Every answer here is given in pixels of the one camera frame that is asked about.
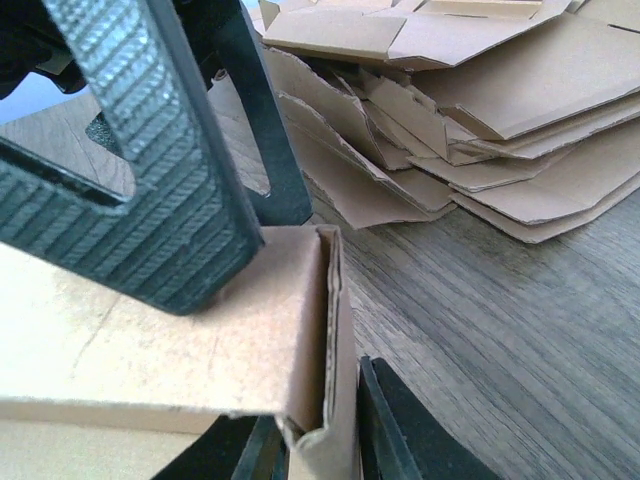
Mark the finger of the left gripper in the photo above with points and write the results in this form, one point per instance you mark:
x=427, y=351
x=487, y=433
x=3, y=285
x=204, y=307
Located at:
x=222, y=37
x=189, y=226

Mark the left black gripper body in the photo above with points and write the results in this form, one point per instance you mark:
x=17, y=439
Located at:
x=32, y=43

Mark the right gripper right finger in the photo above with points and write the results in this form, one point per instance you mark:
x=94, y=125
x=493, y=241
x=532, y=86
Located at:
x=400, y=438

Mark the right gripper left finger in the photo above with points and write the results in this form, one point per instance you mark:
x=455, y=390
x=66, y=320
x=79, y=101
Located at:
x=244, y=448

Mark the cardboard box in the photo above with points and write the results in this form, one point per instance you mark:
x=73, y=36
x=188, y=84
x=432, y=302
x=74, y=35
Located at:
x=96, y=385

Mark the stack of flat cardboard blanks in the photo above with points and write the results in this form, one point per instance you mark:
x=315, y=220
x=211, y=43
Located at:
x=525, y=113

